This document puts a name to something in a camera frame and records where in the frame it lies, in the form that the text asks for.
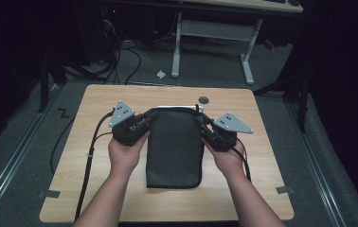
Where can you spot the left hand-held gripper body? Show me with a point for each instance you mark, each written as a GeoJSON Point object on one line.
{"type": "Point", "coordinates": [126, 130]}

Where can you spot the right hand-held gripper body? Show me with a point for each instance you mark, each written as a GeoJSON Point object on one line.
{"type": "Point", "coordinates": [226, 138]}

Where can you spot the white metal rack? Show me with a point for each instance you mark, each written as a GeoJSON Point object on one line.
{"type": "Point", "coordinates": [180, 107]}

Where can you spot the gray and yellow cloth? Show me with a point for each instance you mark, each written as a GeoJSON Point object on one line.
{"type": "Point", "coordinates": [174, 151]}

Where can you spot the person's right hand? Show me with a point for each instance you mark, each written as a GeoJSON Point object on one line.
{"type": "Point", "coordinates": [230, 164]}

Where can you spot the person's left hand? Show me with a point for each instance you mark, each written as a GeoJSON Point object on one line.
{"type": "Point", "coordinates": [125, 159]}

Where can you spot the black round table grommet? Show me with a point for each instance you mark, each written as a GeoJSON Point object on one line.
{"type": "Point", "coordinates": [203, 100]}

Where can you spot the white paper scrap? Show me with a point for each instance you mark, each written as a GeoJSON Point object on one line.
{"type": "Point", "coordinates": [161, 74]}

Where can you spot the black zigzag floor tape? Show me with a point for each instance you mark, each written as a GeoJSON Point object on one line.
{"type": "Point", "coordinates": [63, 113]}

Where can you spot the gray tape piece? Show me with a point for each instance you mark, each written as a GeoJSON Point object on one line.
{"type": "Point", "coordinates": [284, 189]}
{"type": "Point", "coordinates": [50, 194]}

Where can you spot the black metal stand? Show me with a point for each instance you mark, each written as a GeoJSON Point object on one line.
{"type": "Point", "coordinates": [43, 88]}
{"type": "Point", "coordinates": [301, 104]}

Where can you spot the white metal desk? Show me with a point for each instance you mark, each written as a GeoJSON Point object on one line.
{"type": "Point", "coordinates": [215, 30]}

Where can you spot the dark computer tower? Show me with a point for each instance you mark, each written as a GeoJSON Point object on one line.
{"type": "Point", "coordinates": [109, 31]}

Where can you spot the metal floor rail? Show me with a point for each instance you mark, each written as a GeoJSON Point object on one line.
{"type": "Point", "coordinates": [314, 164]}
{"type": "Point", "coordinates": [8, 170]}

